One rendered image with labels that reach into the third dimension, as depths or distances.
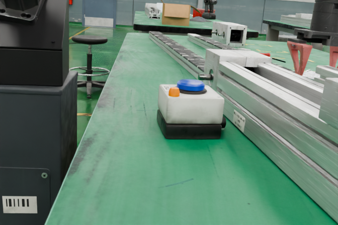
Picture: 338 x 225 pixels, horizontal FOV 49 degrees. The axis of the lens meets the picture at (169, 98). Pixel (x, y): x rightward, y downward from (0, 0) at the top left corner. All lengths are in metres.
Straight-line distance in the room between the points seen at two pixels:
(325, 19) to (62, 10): 0.53
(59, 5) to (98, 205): 0.56
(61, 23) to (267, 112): 0.48
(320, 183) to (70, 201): 0.24
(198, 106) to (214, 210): 0.18
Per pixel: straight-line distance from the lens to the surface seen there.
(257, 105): 0.52
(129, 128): 0.55
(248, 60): 0.69
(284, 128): 0.45
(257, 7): 12.12
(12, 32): 0.81
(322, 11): 0.80
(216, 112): 0.52
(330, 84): 0.37
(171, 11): 2.79
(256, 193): 0.40
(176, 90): 0.50
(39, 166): 0.83
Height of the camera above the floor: 0.97
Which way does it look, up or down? 15 degrees down
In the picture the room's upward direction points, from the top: 4 degrees clockwise
